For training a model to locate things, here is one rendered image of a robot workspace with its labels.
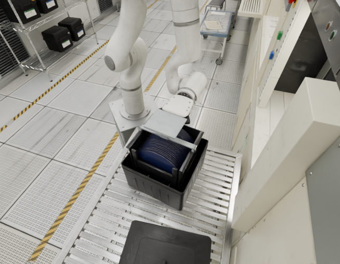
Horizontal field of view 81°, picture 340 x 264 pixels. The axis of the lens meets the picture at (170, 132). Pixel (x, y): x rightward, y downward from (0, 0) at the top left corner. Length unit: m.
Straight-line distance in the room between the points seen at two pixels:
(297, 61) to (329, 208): 1.01
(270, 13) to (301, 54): 1.36
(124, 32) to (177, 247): 0.83
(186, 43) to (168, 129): 0.30
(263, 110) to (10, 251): 1.92
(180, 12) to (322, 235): 0.65
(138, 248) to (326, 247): 0.55
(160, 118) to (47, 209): 1.46
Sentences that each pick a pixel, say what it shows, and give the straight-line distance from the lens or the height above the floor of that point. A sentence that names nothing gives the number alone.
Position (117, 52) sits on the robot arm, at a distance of 0.97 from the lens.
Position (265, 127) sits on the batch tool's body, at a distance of 1.12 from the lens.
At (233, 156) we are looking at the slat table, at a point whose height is 0.76.
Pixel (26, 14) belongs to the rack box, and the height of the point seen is 0.77.
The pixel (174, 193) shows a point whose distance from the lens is 0.77.
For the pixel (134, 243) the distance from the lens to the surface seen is 0.78.
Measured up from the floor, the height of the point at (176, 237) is 0.86.
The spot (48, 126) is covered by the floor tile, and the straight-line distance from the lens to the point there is 2.57.
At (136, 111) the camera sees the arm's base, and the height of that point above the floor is 0.79.
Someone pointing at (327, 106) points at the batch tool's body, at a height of 1.40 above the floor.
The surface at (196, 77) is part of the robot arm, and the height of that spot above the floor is 1.13.
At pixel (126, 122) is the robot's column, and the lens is 1.21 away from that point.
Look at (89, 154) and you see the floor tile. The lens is 2.11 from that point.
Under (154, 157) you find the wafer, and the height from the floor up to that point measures 0.99.
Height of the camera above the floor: 1.61
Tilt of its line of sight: 49 degrees down
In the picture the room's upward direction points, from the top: straight up
